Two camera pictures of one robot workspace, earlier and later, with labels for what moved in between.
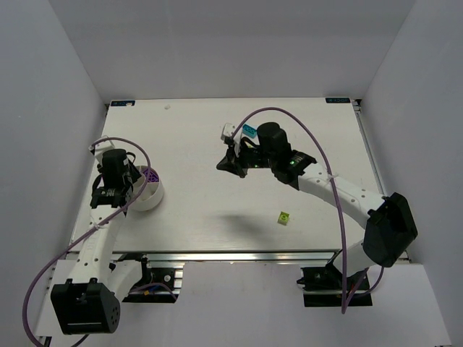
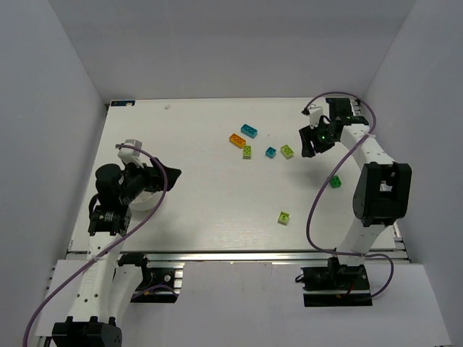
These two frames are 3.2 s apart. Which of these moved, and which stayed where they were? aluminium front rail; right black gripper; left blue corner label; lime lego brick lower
Moved: right black gripper
Stayed: left blue corner label; aluminium front rail; lime lego brick lower
